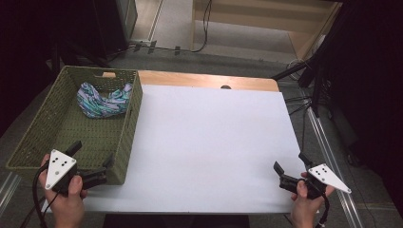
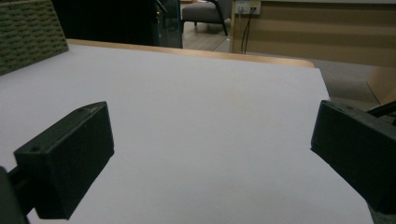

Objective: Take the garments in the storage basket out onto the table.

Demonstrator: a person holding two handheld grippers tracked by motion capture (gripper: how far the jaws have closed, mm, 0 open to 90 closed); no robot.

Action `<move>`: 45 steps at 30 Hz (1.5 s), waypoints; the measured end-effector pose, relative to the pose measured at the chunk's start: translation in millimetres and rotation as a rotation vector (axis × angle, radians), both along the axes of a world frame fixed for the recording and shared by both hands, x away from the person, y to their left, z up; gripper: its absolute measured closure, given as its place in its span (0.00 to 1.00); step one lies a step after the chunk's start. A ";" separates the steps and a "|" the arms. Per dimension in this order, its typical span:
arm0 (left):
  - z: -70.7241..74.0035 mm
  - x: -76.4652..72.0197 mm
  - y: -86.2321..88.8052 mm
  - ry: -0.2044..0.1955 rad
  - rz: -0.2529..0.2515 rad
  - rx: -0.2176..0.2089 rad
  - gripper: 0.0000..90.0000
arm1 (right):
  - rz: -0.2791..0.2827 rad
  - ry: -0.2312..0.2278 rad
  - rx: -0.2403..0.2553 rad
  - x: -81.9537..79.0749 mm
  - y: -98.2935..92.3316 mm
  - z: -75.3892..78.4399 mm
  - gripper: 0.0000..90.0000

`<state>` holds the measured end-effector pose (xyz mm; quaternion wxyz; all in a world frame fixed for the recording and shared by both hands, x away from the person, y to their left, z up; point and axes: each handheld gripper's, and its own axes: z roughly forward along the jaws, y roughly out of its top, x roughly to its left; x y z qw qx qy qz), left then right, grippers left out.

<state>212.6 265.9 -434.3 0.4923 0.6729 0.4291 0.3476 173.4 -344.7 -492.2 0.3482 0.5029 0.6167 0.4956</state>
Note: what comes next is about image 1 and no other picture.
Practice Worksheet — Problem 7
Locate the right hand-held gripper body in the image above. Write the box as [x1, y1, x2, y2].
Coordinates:
[278, 163, 352, 201]

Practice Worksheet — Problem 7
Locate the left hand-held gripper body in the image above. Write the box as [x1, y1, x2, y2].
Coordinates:
[44, 148, 108, 195]

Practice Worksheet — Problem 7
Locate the green woven basket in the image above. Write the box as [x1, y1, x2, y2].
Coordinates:
[5, 65, 144, 186]

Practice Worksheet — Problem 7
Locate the seahorse print baby swimsuit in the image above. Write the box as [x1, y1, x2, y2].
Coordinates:
[76, 82, 134, 120]

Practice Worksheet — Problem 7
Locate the person's left hand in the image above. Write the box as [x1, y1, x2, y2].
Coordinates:
[38, 154, 88, 228]

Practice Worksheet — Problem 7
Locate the person's right hand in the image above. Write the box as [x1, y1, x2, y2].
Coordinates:
[289, 172, 336, 228]

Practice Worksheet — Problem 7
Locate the white table mat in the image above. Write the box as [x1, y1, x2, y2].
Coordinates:
[41, 84, 320, 215]

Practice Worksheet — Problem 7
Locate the black tripod stand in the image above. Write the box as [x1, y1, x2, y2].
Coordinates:
[270, 47, 336, 118]

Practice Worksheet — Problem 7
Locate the dark curtain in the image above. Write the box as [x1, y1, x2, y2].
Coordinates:
[329, 0, 403, 207]
[0, 0, 96, 137]

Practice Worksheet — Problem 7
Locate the dark cabinet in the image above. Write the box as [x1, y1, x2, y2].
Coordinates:
[91, 0, 139, 60]

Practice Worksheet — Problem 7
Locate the light wooden shelf unit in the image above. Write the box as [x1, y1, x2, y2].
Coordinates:
[189, 0, 345, 61]

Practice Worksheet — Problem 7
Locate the metal rail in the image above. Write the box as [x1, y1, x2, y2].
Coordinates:
[0, 172, 23, 217]
[305, 107, 364, 228]

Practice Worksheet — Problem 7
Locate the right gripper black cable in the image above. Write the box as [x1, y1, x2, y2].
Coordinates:
[317, 193, 331, 228]

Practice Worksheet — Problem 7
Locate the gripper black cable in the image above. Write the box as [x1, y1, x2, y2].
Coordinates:
[19, 162, 61, 228]
[317, 193, 331, 228]

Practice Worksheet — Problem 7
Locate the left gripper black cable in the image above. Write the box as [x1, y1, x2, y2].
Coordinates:
[19, 162, 61, 228]

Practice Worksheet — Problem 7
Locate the black cable bundle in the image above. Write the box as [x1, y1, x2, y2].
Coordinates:
[284, 94, 315, 153]

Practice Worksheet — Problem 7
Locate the black floor cable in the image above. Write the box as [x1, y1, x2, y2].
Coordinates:
[106, 44, 194, 62]

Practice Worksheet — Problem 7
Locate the black hanging cable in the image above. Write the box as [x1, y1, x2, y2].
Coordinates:
[189, 0, 213, 54]

